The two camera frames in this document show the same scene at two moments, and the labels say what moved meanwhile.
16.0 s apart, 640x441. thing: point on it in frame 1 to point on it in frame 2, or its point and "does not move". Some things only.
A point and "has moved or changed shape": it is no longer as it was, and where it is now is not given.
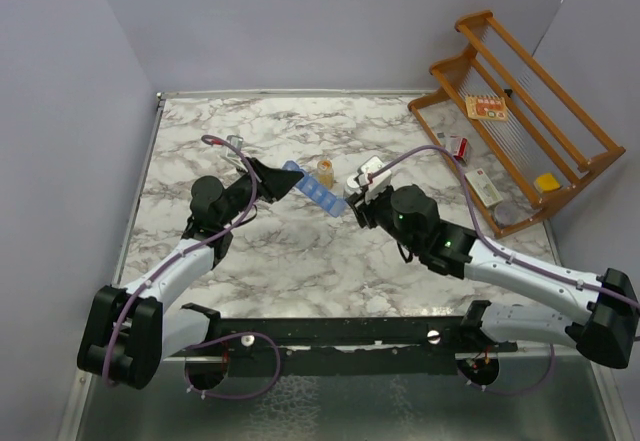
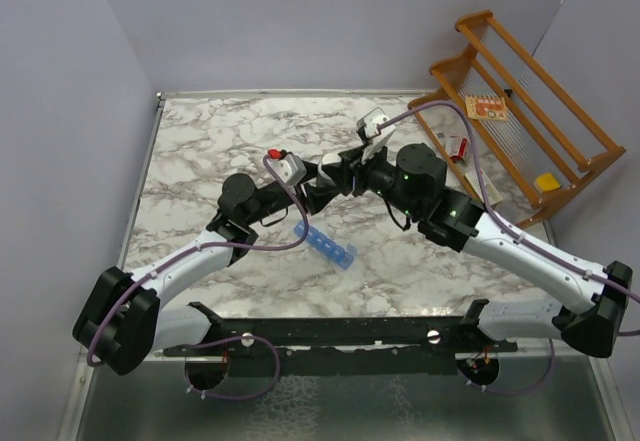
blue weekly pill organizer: [317, 192] has moved or changed shape
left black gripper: [272, 182] to [316, 195]
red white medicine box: [458, 146] does not move
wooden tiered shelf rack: [511, 136] does not move
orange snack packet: [489, 108] does not move
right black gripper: [363, 208] to [351, 171]
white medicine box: [483, 187] does not move
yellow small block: [546, 183] does not move
